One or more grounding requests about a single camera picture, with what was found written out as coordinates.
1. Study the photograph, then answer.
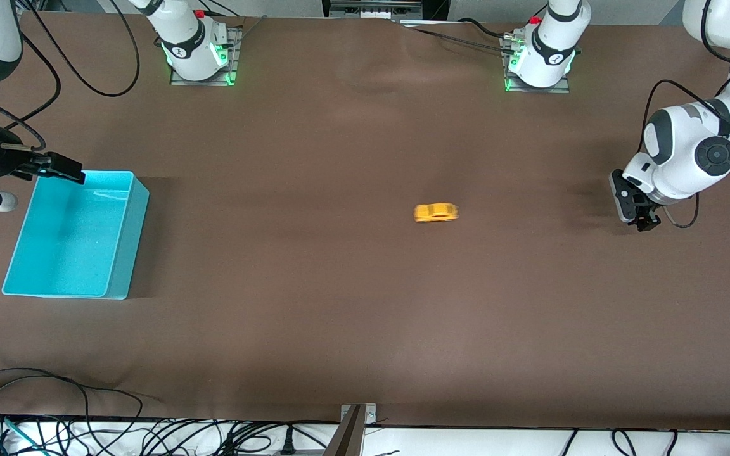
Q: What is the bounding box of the thick black base cable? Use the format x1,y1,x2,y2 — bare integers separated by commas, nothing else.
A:
457,17,518,40

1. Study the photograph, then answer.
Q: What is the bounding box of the black looping arm cable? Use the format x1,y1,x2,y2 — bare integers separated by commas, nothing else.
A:
20,0,141,98

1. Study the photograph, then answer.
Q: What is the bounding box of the grey metal device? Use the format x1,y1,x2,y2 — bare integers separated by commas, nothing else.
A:
324,0,424,21

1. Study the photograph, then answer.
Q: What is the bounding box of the teal cable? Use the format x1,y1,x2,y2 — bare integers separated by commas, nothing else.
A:
0,413,46,455

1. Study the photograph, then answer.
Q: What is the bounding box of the thin grey base cable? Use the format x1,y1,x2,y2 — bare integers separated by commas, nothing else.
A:
400,22,513,50

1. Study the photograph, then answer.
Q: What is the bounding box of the dark camera stand post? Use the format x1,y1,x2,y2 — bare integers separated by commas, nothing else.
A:
323,405,364,456

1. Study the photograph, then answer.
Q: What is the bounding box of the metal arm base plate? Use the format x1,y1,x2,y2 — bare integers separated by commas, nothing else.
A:
501,35,572,94
170,24,243,87

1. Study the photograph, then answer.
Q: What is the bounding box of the yellow toy beetle car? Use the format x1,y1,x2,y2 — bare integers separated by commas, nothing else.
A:
414,203,461,224

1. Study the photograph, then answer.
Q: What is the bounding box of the long black loose cable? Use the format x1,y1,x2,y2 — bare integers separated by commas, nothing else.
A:
0,367,163,456

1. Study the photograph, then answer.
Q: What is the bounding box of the silver metal bracket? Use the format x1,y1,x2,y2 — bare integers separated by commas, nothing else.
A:
340,403,378,426

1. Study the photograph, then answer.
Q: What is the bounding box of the brown table cover cloth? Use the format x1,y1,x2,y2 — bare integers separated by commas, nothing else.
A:
0,11,730,431

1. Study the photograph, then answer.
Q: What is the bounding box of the turquoise plastic bin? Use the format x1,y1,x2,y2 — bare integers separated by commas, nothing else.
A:
2,169,150,300

